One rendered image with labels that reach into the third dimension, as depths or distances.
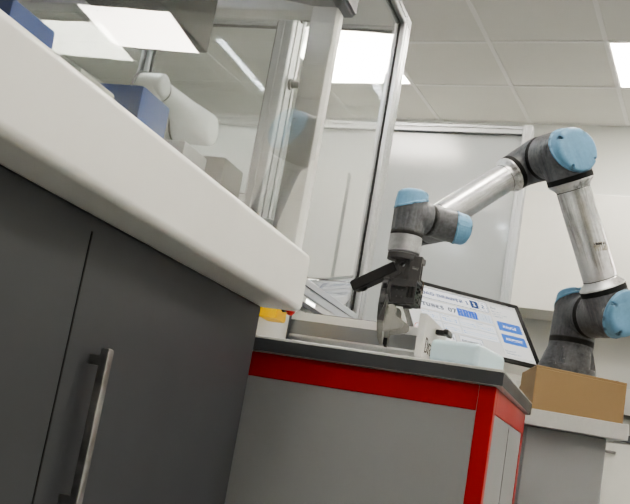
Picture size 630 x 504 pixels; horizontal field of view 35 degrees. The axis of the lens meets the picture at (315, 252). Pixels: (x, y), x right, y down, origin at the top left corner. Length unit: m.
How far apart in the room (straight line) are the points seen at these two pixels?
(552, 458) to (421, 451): 0.86
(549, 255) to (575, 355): 3.27
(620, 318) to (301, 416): 1.01
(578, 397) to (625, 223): 3.38
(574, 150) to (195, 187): 1.40
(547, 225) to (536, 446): 3.46
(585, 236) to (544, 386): 0.38
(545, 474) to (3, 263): 1.77
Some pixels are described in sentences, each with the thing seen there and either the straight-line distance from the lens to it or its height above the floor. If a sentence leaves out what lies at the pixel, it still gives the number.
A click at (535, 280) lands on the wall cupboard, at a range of 5.88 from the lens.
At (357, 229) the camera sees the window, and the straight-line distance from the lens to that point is 3.02.
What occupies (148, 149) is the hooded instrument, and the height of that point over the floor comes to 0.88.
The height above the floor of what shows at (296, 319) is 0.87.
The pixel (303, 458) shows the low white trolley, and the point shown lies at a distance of 1.83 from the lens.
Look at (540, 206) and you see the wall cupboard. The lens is 5.98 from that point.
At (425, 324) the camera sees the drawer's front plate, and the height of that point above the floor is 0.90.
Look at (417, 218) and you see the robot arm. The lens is 2.29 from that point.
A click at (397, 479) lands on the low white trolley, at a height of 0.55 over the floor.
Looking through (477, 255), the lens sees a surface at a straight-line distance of 4.26.
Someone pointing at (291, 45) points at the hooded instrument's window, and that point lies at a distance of 1.63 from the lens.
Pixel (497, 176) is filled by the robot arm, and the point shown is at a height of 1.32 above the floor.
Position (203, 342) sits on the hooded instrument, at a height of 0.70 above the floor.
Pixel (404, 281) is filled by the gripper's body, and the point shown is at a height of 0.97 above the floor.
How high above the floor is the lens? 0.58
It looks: 11 degrees up
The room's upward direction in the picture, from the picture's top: 10 degrees clockwise
